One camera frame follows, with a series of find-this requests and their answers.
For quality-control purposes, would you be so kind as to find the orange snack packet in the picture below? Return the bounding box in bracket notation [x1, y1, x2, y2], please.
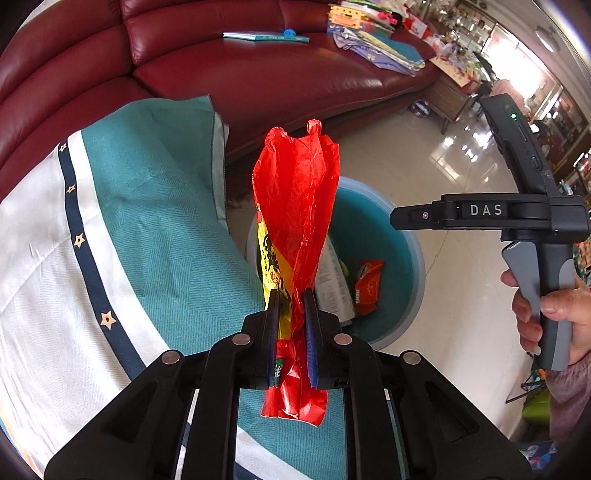
[352, 259, 385, 317]

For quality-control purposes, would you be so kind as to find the green white medicine box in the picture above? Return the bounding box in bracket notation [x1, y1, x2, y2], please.
[316, 239, 357, 324]

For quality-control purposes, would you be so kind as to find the yellow plastic toy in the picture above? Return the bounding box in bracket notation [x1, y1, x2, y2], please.
[327, 2, 370, 34]

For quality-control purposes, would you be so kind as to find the wooden side table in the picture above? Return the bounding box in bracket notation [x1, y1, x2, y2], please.
[425, 58, 490, 136]

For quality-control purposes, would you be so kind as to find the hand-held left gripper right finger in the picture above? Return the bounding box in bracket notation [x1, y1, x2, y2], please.
[302, 288, 529, 480]

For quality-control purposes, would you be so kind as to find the red plastic bag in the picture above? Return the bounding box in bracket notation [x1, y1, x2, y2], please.
[252, 119, 342, 428]

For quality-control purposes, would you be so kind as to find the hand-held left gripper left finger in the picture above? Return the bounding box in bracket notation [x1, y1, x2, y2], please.
[44, 288, 282, 480]

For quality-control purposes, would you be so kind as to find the pile of folded cloths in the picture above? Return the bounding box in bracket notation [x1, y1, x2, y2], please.
[332, 25, 426, 77]

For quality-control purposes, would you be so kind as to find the teal thin book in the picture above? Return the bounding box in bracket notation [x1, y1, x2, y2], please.
[223, 30, 311, 44]

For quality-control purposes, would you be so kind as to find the teal white star blanket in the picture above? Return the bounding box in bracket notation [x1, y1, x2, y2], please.
[0, 95, 402, 480]

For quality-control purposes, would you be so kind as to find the dark red leather sofa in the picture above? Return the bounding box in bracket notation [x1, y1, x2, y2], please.
[0, 0, 439, 204]

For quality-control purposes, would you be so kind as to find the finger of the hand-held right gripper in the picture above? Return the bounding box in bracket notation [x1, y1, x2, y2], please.
[390, 196, 458, 230]

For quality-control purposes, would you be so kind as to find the person's right hand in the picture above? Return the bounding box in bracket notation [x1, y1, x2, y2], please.
[501, 270, 591, 367]

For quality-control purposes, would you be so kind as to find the person's right forearm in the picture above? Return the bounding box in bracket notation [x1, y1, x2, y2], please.
[547, 348, 591, 446]

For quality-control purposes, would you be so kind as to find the blue plastic bucket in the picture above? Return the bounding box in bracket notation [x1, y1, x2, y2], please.
[242, 178, 426, 352]

